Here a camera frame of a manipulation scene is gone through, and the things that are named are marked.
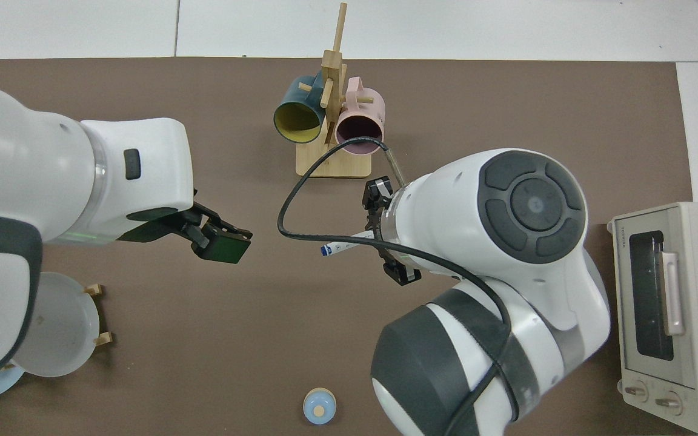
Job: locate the blue and white marker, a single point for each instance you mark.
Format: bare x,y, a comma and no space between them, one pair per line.
343,245

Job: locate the wooden cup stand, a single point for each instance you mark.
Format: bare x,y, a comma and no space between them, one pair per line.
334,166

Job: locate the pink cup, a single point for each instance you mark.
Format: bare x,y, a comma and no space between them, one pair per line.
370,109

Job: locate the brown table cloth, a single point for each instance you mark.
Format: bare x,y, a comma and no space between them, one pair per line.
234,339

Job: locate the dark teal cup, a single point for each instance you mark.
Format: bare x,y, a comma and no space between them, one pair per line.
297,124

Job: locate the wooden plate rack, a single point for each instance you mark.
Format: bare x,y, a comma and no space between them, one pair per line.
103,339

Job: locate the grey plate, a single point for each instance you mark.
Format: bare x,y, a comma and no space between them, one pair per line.
64,327

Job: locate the small blue round bell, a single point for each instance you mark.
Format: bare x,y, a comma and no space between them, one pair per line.
319,407

